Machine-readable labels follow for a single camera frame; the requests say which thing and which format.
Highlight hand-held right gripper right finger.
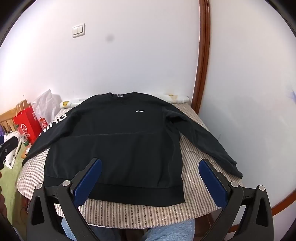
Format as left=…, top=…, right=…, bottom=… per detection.
left=198, top=158, right=274, bottom=241

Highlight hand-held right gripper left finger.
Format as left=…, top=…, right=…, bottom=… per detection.
left=26, top=158, right=116, bottom=241

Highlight black sweatshirt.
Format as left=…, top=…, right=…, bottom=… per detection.
left=22, top=92, right=243, bottom=205

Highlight white spotted cloth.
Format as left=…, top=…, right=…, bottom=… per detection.
left=3, top=132, right=23, bottom=170

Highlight white green bottle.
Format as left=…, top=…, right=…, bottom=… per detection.
left=20, top=133, right=31, bottom=147

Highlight wooden headboard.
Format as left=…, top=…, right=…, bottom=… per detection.
left=0, top=109, right=21, bottom=132

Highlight green blanket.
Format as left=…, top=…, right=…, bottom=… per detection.
left=0, top=148, right=30, bottom=209

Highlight striped bed cover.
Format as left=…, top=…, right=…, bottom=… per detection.
left=16, top=102, right=244, bottom=226

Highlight white plastic bag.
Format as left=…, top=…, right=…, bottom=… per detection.
left=31, top=89, right=62, bottom=123

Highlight person's legs in blue jeans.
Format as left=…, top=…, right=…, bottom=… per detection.
left=61, top=218, right=196, bottom=241

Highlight white wall switch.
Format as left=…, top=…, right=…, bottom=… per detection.
left=72, top=23, right=86, bottom=39

